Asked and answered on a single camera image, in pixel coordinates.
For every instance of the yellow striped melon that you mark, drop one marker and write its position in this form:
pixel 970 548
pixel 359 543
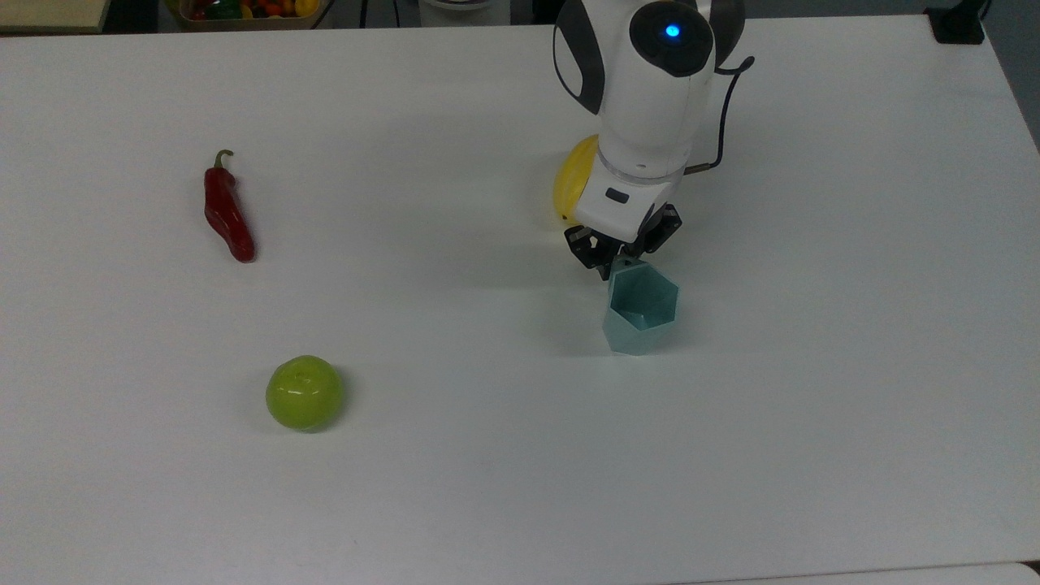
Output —
pixel 573 183

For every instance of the red chili pepper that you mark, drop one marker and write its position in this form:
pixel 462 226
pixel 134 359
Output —
pixel 227 215

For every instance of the black stand base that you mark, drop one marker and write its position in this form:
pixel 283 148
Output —
pixel 957 23

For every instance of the teal hexagonal plastic mug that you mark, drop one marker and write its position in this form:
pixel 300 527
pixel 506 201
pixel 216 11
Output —
pixel 642 325

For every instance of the light wooden table edge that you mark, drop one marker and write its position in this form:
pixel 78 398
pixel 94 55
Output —
pixel 49 12

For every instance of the bin of toy fruits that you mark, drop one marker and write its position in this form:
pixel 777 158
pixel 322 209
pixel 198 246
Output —
pixel 244 11

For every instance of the green apple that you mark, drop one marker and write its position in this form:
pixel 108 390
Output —
pixel 305 394

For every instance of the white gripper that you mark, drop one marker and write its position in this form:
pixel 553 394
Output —
pixel 621 207

